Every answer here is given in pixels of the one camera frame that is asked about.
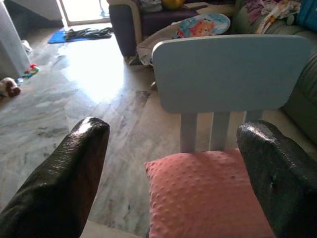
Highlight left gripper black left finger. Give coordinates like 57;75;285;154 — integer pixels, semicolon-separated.
0;116;110;238

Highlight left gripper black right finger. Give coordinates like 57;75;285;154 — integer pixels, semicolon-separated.
236;119;317;238

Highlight pink dotted pillow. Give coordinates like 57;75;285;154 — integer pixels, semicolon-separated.
144;148;275;238

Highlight green leather sofa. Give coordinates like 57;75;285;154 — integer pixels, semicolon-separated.
232;9;317;153

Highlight beige red stuffed toy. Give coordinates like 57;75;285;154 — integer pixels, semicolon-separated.
0;77;22;99

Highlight colourful plastic toy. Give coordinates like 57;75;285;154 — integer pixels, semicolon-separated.
22;63;40;79

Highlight small white cloth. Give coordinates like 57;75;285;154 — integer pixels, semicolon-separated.
21;39;33;53

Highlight white tower appliance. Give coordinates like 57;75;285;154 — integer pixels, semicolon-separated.
0;0;32;80

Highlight blue floor mat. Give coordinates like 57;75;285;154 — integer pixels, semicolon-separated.
47;29;70;45

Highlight dark clothes heap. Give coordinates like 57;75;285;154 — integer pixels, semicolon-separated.
63;27;113;41

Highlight teal fabric item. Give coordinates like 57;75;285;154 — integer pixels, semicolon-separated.
296;0;317;27

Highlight pile of mixed clothes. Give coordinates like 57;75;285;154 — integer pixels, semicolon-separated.
244;0;302;35

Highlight dark purple beige armchair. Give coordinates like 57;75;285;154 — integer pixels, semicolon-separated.
108;0;238;58

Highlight baby bouncer cartoon print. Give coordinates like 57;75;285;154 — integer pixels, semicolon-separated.
136;13;231;67

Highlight grey folded clothes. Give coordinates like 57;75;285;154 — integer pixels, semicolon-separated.
138;0;163;13

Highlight yellow round toy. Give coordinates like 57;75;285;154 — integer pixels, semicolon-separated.
161;0;186;10

